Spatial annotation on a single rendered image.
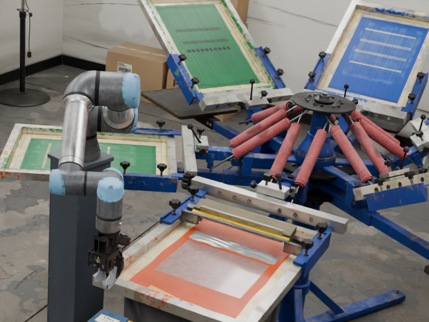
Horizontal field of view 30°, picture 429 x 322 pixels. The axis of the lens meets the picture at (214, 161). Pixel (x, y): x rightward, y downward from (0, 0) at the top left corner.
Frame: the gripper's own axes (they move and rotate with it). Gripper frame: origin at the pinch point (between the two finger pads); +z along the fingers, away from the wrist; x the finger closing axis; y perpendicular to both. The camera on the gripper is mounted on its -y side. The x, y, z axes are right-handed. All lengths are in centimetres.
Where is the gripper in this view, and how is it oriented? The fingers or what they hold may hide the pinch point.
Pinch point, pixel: (108, 283)
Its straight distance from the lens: 251.0
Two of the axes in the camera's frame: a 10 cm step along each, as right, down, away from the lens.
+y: -4.3, 3.1, -8.5
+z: -1.0, 9.2, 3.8
